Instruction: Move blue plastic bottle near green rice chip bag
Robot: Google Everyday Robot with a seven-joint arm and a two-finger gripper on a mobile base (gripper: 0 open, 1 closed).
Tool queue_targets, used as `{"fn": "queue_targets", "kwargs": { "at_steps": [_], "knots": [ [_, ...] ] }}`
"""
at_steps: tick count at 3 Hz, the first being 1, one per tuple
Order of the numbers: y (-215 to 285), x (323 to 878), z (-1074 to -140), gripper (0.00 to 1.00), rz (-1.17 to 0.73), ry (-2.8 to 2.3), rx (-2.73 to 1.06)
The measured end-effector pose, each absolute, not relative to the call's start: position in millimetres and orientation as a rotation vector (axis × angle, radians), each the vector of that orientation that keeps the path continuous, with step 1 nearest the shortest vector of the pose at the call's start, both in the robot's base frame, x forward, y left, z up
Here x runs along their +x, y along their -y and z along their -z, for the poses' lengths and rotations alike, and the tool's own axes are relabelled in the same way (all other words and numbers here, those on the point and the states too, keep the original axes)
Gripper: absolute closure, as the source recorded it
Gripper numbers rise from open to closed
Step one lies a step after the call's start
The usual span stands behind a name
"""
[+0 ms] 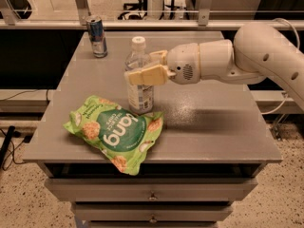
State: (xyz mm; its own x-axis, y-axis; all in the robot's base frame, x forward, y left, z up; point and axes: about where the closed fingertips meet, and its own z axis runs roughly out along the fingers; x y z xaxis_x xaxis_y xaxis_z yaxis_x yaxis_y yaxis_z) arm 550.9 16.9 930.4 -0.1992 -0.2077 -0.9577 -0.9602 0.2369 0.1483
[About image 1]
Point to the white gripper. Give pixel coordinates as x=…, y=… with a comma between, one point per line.
x=182, y=63

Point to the clear plastic water bottle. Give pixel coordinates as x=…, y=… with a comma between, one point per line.
x=140, y=97

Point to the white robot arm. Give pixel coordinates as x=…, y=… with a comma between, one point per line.
x=258, y=51

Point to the green rice chip bag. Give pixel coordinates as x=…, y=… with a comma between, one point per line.
x=123, y=137

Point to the metal railing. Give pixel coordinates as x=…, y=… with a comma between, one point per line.
x=149, y=14

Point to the blue silver energy drink can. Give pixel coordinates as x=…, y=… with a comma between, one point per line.
x=96, y=35

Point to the grey drawer cabinet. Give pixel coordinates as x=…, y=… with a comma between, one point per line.
x=181, y=166

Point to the upper drawer knob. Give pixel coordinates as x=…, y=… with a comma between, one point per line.
x=152, y=197

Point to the drawer knob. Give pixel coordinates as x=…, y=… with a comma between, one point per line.
x=152, y=197
x=153, y=220

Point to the lower drawer knob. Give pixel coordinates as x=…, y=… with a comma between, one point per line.
x=153, y=220

